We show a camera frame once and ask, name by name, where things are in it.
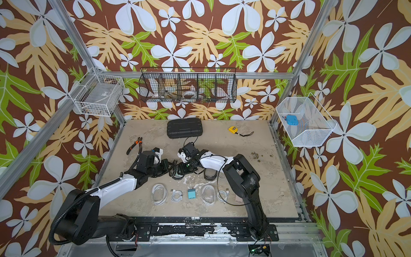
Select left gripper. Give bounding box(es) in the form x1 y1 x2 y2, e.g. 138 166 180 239
147 158 176 178

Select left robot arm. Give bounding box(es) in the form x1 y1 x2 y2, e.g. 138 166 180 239
48 148 169 245

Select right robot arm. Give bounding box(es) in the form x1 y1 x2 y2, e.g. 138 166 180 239
175 142 269 239

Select orange black pliers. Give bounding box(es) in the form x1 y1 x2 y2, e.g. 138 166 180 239
126 137 142 155

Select black hard case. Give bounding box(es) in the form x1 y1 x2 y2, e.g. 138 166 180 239
167 118 203 139

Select teal charger lower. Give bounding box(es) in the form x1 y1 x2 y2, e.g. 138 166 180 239
187 188 197 199

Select yellow tape measure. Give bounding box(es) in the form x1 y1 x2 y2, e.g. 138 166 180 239
228 126 254 137

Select pink charger lower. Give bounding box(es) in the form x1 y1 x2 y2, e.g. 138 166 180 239
235 195 243 203

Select blue object in basket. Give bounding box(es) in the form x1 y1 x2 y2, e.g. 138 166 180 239
285 115 299 126

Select white mesh basket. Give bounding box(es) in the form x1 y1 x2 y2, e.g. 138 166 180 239
276 94 337 148

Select white coiled cable right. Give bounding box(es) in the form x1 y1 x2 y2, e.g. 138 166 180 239
216 188 230 204

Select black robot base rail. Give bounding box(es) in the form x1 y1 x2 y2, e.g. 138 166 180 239
105 216 280 242

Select black wire basket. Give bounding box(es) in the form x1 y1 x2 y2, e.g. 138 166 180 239
138 67 238 103

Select white wire basket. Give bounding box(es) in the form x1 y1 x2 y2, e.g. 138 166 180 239
70 68 125 117

